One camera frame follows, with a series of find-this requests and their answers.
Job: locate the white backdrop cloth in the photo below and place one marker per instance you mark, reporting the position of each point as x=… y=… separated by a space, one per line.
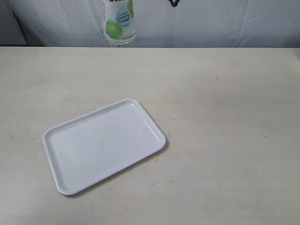
x=192 y=23

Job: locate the clear lime drink bottle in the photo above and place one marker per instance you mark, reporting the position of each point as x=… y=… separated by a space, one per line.
x=119 y=21

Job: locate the white rectangular plastic tray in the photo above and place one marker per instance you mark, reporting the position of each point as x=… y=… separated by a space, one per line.
x=93 y=147

